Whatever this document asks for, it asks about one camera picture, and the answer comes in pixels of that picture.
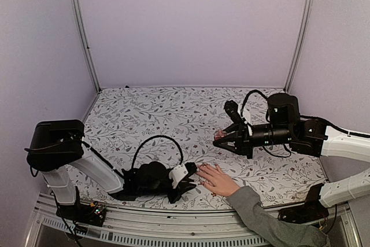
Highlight left aluminium frame post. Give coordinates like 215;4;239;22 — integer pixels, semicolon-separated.
71;0;102;94

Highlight slotted metal front rail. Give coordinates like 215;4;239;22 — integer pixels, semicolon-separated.
25;200;362;247

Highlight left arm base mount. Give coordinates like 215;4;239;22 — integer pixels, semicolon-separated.
55;186;106;227

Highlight glitter nail polish bottle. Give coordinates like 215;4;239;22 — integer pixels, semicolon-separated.
214;130;228;141

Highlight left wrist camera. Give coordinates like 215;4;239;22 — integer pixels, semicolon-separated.
168;162;198;189

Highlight grey sleeved forearm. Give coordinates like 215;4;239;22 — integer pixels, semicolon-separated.
227;186;330;246

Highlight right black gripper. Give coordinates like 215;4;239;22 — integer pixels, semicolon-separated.
213;122;293;159

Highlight right aluminium frame post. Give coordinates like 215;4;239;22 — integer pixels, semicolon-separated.
283;0;314;93

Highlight left black looped cable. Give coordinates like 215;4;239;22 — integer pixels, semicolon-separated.
132;135;184;171

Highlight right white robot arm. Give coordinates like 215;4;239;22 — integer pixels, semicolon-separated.
213;90;369;222

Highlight right black looped cable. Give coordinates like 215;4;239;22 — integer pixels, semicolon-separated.
242;89;272;115

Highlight black looped cable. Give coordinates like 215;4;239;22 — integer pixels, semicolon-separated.
242;89;272;115
132;135;184;171

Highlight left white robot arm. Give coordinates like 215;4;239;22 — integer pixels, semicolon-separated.
26;120;197;220

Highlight aluminium frame post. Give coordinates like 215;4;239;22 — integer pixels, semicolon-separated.
71;0;102;94
283;0;314;93

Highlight floral patterned table mat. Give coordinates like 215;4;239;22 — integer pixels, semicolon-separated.
84;87;327;207

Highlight person's bare hand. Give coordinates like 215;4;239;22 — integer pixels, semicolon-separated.
197;164;241;197

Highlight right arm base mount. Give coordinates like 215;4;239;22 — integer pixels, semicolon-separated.
277;183;329;224

